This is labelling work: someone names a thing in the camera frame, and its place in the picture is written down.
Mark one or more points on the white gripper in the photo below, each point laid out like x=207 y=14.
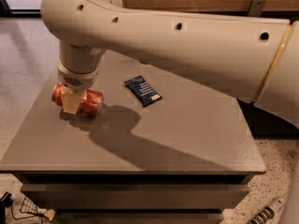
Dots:
x=77 y=79

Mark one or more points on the red coca-cola can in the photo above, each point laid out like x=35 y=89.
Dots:
x=91 y=103

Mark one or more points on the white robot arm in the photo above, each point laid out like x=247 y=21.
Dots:
x=255 y=60

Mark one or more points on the blue snack bar wrapper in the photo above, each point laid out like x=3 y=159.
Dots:
x=142 y=90

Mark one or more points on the grey drawer cabinet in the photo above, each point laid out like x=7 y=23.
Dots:
x=181 y=160

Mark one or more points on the white power strip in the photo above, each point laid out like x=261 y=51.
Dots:
x=269 y=211

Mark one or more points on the black wire basket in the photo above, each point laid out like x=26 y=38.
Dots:
x=25 y=209

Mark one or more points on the right metal bracket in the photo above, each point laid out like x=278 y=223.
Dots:
x=256 y=8

